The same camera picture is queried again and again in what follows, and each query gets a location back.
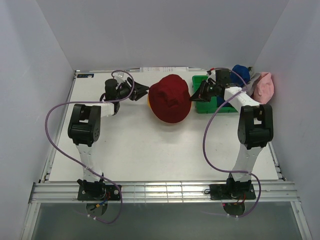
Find pink bucket hat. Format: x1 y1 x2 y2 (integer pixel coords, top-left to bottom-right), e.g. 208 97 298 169
252 72 275 104

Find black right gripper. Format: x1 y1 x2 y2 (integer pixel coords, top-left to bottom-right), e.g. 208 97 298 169
189 79 220 103

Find dark red bucket hat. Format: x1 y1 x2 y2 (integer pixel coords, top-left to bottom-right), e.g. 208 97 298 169
148 73 192 124

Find blue bucket hat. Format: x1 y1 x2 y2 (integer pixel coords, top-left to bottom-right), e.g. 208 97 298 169
216 64 250 107

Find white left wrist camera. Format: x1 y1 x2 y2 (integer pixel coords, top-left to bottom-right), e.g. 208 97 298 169
114 71 127 84

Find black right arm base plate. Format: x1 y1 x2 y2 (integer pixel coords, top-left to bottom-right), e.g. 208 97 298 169
204 183 256 200

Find green plastic tray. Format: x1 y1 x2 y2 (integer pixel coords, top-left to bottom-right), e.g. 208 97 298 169
192 75 238 114

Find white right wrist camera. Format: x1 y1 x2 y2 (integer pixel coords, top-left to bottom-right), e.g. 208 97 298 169
206 67 216 81

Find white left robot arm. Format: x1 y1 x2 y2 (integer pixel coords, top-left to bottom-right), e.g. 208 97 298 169
67 77 150 200

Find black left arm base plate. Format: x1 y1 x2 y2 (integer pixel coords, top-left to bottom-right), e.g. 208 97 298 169
77 182 121 201

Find aluminium front rail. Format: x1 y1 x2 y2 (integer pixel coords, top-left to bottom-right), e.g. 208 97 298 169
29 180 300 204

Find grey bucket hat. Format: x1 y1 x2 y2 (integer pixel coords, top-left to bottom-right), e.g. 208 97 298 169
243 73 261 97

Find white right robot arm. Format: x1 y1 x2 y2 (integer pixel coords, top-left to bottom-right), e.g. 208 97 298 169
190 67 274 200

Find yellow bucket hat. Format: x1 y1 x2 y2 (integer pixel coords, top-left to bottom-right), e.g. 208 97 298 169
146 96 193 125

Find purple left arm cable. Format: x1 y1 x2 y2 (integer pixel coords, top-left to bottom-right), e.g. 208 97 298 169
44 70 137 225

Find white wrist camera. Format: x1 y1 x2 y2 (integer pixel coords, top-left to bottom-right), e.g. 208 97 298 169
206 67 216 81
114 71 127 84

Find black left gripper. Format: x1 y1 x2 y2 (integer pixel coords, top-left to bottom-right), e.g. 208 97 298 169
115 77 149 102

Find paper sheets at back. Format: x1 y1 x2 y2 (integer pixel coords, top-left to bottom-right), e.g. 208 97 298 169
139 66 189 73

